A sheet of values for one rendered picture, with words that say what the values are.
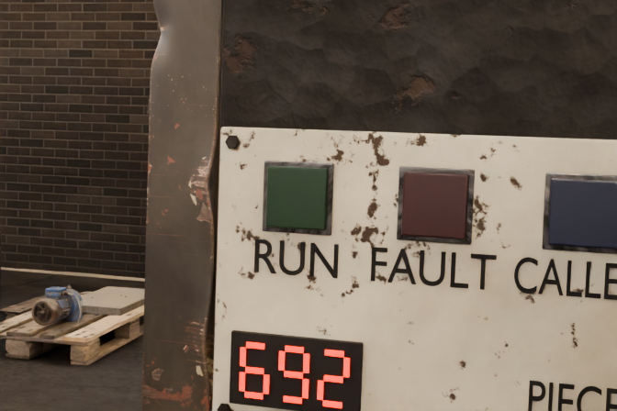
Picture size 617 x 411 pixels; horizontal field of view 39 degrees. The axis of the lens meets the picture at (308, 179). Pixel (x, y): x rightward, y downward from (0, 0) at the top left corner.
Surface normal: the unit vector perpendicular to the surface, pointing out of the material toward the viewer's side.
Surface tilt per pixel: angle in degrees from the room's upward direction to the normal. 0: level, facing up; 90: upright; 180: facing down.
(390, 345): 90
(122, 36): 90
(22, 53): 90
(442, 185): 90
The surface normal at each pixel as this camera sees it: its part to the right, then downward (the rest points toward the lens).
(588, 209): -0.25, 0.04
